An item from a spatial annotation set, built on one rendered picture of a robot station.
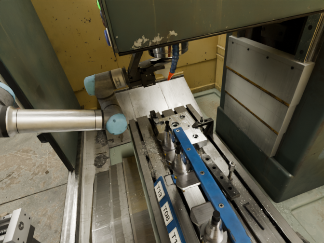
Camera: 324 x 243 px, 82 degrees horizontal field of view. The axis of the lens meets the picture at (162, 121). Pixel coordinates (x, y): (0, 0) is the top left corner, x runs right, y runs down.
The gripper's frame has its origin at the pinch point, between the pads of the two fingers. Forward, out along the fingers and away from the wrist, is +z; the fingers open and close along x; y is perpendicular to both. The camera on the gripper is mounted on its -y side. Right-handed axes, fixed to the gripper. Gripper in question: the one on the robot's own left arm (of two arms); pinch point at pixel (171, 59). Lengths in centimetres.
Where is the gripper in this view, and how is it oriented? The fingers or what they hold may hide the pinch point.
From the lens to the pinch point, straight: 78.7
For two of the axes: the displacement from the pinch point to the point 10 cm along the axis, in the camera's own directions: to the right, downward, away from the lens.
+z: 9.6, -2.8, 0.8
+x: 2.3, 5.9, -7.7
